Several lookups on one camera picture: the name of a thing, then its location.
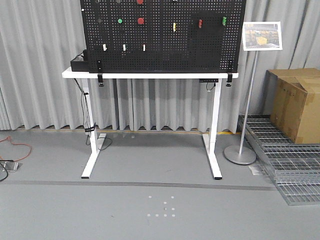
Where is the lower red push button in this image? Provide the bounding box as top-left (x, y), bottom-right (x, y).
top-left (137, 17), bottom-right (145, 25)

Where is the red push button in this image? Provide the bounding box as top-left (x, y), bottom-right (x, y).
top-left (136, 0), bottom-right (144, 5)
top-left (137, 17), bottom-right (145, 25)

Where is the upper red push button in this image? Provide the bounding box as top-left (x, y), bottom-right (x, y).
top-left (136, 0), bottom-right (144, 5)

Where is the desk height control panel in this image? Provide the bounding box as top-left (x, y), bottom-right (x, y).
top-left (199, 78), bottom-right (219, 83)

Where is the white standing desk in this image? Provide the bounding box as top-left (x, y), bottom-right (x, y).
top-left (62, 67), bottom-right (239, 180)

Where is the right black desk clamp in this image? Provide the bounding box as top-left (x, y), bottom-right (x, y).
top-left (226, 59), bottom-right (234, 87)

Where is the black desk clamp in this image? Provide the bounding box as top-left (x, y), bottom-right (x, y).
top-left (96, 59), bottom-right (104, 87)
top-left (226, 59), bottom-right (234, 87)

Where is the left black desk clamp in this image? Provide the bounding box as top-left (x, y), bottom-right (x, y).
top-left (96, 59), bottom-right (104, 87)

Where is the black perforated pegboard panel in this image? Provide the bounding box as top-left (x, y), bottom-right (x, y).
top-left (80, 0), bottom-right (246, 73)

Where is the black box on desk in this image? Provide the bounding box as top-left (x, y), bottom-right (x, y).
top-left (70, 49), bottom-right (89, 72)

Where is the silver sign stand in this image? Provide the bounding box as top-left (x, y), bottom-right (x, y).
top-left (224, 21), bottom-right (283, 166)

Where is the brown cardboard box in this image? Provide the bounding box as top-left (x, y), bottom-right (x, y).
top-left (267, 68), bottom-right (320, 144)

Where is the metal floor grating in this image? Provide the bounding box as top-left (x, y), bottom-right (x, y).
top-left (238, 115), bottom-right (320, 206)

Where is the grey foot pedal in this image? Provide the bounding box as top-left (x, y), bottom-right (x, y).
top-left (0, 161), bottom-right (23, 172)

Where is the black desk power cable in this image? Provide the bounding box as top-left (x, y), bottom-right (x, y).
top-left (73, 77), bottom-right (113, 151)

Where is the red toggle switch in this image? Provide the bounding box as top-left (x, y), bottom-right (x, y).
top-left (198, 19), bottom-right (203, 29)

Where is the green toggle switch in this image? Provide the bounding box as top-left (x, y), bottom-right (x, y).
top-left (222, 16), bottom-right (227, 26)

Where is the orange cable on floor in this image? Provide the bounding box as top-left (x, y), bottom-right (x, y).
top-left (0, 136), bottom-right (33, 162)

